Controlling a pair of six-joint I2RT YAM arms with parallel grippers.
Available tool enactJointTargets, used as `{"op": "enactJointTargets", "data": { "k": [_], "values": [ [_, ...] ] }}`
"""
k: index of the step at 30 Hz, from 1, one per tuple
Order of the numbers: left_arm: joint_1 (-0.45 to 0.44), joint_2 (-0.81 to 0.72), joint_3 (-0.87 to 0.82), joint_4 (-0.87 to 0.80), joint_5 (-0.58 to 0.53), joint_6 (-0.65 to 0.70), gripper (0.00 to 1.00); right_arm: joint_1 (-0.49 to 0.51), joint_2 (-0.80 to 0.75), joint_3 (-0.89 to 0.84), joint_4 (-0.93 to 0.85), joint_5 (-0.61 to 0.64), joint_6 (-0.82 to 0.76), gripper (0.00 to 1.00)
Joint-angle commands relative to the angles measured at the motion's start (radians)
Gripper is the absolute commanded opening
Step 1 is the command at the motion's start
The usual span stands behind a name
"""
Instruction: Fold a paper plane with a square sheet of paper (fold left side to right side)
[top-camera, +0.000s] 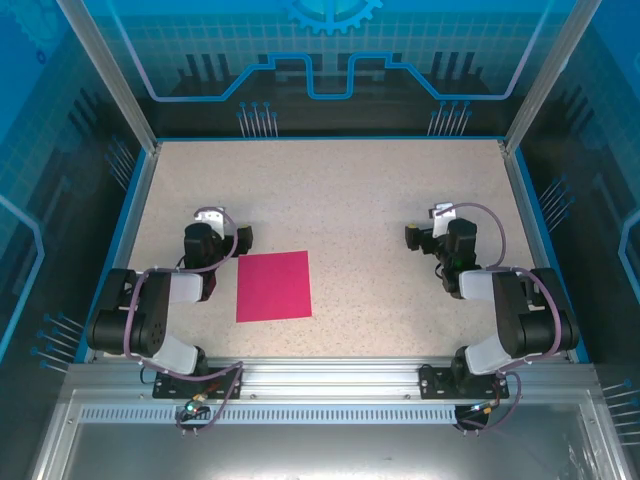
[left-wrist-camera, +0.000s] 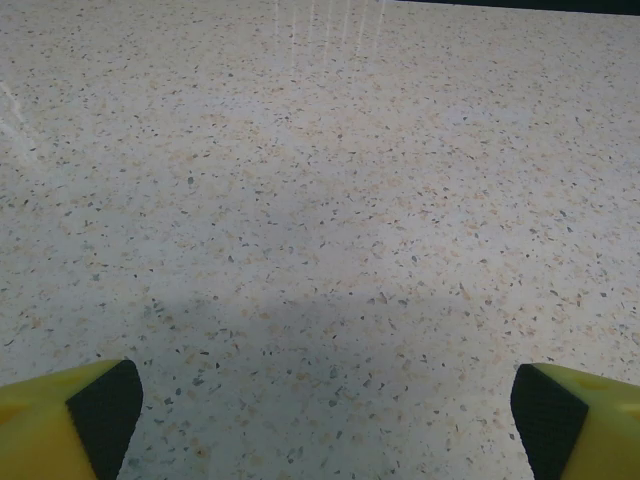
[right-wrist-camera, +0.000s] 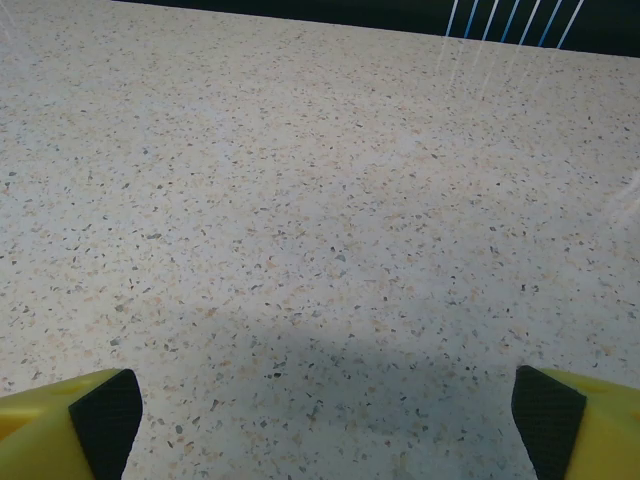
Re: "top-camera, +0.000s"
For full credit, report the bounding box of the pink paper sheet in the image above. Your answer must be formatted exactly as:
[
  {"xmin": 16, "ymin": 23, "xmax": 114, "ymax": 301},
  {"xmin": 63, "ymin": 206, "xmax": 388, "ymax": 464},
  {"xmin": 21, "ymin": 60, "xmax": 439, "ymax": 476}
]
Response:
[{"xmin": 235, "ymin": 250, "xmax": 314, "ymax": 324}]

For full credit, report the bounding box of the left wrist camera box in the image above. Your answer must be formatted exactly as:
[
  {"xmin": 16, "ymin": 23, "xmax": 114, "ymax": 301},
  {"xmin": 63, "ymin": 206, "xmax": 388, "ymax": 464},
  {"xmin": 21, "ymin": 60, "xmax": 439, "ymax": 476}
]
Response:
[{"xmin": 194, "ymin": 206, "xmax": 226, "ymax": 234}]

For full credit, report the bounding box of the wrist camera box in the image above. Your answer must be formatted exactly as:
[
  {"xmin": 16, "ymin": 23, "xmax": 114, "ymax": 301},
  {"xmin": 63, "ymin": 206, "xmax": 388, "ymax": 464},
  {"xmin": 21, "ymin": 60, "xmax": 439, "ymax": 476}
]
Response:
[
  {"xmin": 194, "ymin": 206, "xmax": 226, "ymax": 234},
  {"xmin": 428, "ymin": 202, "xmax": 459, "ymax": 239}
]

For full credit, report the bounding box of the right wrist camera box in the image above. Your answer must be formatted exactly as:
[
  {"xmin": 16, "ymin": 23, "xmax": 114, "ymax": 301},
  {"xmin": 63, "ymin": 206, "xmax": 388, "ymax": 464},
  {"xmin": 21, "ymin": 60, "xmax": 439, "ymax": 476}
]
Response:
[{"xmin": 428, "ymin": 202, "xmax": 459, "ymax": 239}]

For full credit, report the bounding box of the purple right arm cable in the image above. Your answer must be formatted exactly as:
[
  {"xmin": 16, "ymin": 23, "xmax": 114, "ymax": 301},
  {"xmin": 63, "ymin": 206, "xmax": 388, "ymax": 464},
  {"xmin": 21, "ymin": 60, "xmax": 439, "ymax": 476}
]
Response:
[{"xmin": 447, "ymin": 201, "xmax": 562, "ymax": 434}]

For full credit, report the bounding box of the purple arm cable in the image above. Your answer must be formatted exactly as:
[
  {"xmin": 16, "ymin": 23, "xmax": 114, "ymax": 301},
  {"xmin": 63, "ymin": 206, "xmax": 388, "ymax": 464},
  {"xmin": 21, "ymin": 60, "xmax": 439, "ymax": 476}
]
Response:
[
  {"xmin": 122, "ymin": 207, "xmax": 246, "ymax": 437},
  {"xmin": 447, "ymin": 201, "xmax": 562, "ymax": 434}
]

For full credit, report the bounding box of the aluminium side rail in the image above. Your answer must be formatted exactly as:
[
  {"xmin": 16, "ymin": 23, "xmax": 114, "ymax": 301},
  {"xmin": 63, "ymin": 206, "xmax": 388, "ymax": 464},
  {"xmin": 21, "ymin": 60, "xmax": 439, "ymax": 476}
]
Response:
[
  {"xmin": 499, "ymin": 142, "xmax": 574, "ymax": 361},
  {"xmin": 82, "ymin": 142, "xmax": 162, "ymax": 364}
]

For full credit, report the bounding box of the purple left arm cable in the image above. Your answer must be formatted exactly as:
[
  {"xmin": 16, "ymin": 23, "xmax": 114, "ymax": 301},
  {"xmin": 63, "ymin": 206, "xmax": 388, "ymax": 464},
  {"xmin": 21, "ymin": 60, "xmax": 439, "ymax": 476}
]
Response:
[{"xmin": 122, "ymin": 207, "xmax": 246, "ymax": 437}]

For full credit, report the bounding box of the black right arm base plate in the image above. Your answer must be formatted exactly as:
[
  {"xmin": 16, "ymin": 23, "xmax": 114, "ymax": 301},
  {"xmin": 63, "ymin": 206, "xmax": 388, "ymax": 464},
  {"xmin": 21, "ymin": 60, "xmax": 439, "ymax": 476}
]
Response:
[{"xmin": 418, "ymin": 364, "xmax": 511, "ymax": 400}]

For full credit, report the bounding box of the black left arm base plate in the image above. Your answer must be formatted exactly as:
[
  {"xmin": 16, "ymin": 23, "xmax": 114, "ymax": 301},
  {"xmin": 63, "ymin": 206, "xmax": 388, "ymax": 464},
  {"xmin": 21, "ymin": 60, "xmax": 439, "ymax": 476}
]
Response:
[{"xmin": 152, "ymin": 366, "xmax": 245, "ymax": 400}]

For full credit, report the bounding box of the aluminium mounting rail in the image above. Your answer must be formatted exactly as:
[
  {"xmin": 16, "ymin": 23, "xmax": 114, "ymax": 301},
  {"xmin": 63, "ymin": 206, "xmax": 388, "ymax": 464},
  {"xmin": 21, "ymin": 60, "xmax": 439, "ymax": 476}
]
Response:
[{"xmin": 67, "ymin": 355, "xmax": 599, "ymax": 401}]

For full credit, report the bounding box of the aluminium frame post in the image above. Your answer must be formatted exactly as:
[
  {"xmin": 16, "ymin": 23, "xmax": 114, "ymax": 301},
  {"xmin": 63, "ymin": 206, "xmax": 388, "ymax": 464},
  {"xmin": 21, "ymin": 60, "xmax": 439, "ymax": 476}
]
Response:
[
  {"xmin": 502, "ymin": 0, "xmax": 601, "ymax": 156},
  {"xmin": 57, "ymin": 0, "xmax": 164, "ymax": 154}
]

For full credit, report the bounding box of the slotted grey cable duct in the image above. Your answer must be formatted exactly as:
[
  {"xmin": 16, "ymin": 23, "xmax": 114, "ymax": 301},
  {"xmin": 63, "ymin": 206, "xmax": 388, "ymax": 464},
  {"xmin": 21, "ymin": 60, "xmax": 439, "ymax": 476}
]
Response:
[{"xmin": 79, "ymin": 405, "xmax": 481, "ymax": 426}]

